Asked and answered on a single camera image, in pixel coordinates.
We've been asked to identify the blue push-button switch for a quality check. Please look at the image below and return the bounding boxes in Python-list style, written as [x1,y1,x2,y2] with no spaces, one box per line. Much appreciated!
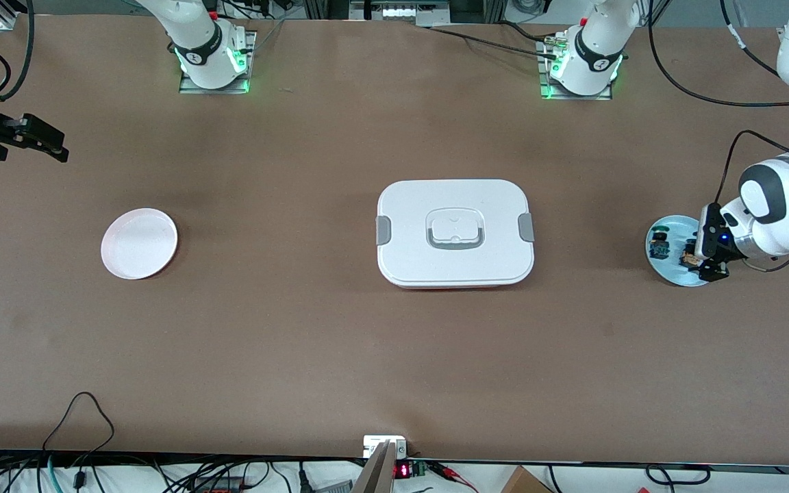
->
[648,225,671,262]

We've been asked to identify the thin black looped cable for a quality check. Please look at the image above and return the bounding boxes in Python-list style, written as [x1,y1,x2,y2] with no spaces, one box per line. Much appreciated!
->
[42,391,116,473]

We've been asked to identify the white lidded box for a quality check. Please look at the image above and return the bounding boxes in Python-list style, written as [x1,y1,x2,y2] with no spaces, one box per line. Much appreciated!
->
[375,179,536,290]

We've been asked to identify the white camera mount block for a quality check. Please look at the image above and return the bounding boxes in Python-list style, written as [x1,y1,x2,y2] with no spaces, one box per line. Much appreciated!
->
[363,435,409,458]

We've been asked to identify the white light strip device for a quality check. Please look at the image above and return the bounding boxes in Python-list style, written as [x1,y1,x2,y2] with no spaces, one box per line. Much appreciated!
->
[350,0,451,23]

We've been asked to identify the thick black table cable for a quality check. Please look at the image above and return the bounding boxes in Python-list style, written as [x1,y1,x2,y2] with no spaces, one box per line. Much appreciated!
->
[501,19,560,44]

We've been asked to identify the black cable loop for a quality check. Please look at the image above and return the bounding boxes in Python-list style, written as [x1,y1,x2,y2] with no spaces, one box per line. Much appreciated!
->
[644,464,712,484]

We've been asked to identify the grey aluminium bar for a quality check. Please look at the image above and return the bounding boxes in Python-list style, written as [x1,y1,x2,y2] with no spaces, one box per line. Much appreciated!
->
[352,442,397,493]

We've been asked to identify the aluminium profile with bracket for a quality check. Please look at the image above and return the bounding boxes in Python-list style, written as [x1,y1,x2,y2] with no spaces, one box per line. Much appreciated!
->
[0,0,29,32]

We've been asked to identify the brown cardboard box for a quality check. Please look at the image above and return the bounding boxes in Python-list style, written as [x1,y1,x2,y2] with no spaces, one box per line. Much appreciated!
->
[501,466,554,493]

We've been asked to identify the pink round plate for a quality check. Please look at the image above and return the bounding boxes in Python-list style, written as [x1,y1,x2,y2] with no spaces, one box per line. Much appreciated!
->
[101,207,179,281]

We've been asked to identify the thin black table cable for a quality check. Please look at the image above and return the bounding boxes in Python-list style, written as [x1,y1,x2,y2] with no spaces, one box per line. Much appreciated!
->
[416,25,563,59]

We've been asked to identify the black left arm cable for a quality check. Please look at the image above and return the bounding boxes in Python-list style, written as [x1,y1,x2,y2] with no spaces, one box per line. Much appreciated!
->
[648,0,789,206]

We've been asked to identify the light blue round plate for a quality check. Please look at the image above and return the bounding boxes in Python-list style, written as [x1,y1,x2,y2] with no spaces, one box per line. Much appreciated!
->
[644,214,712,288]

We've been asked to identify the red clip leads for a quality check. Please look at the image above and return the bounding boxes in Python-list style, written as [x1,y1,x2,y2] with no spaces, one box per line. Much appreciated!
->
[429,462,479,493]

